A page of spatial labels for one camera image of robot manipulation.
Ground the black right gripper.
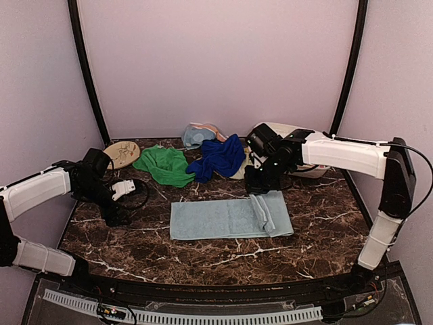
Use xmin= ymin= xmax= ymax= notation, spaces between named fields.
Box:
xmin=245 ymin=156 xmax=292 ymax=194

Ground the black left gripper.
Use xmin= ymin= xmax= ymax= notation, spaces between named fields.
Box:
xmin=76 ymin=179 xmax=131 ymax=228

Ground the light blue towel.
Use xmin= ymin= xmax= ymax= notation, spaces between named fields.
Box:
xmin=170 ymin=191 xmax=294 ymax=241

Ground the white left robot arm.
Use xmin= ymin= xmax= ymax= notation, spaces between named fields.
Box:
xmin=1 ymin=148 xmax=137 ymax=295

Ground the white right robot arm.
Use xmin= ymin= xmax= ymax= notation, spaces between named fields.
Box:
xmin=244 ymin=123 xmax=416 ymax=294

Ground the cream yellow cloth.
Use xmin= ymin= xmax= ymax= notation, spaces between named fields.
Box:
xmin=229 ymin=147 xmax=254 ymax=180

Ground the royal blue towel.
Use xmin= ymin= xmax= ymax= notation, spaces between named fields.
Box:
xmin=185 ymin=134 xmax=246 ymax=183

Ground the white plastic basket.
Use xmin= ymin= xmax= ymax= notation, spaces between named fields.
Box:
xmin=248 ymin=122 xmax=329 ymax=179

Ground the pale blue patterned cloth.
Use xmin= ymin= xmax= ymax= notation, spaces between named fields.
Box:
xmin=181 ymin=123 xmax=227 ymax=150

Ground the green towel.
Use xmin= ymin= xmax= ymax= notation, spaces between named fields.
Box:
xmin=133 ymin=145 xmax=196 ymax=188

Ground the small green circuit board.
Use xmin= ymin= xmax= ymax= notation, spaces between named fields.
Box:
xmin=96 ymin=304 xmax=126 ymax=320

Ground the black corner frame post right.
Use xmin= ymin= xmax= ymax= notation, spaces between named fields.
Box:
xmin=329 ymin=0 xmax=369 ymax=135

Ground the black corner frame post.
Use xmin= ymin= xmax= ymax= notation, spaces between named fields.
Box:
xmin=67 ymin=0 xmax=111 ymax=146
xmin=329 ymin=0 xmax=369 ymax=135

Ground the white slotted cable duct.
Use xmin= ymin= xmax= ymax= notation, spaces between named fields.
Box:
xmin=42 ymin=289 xmax=323 ymax=324

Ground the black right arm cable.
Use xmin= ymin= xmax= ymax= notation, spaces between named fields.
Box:
xmin=385 ymin=142 xmax=430 ymax=221

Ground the black front rail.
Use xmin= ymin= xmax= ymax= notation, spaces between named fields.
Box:
xmin=32 ymin=261 xmax=405 ymax=306

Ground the black corner frame post left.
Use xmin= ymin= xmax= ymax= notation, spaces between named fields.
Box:
xmin=67 ymin=0 xmax=111 ymax=146

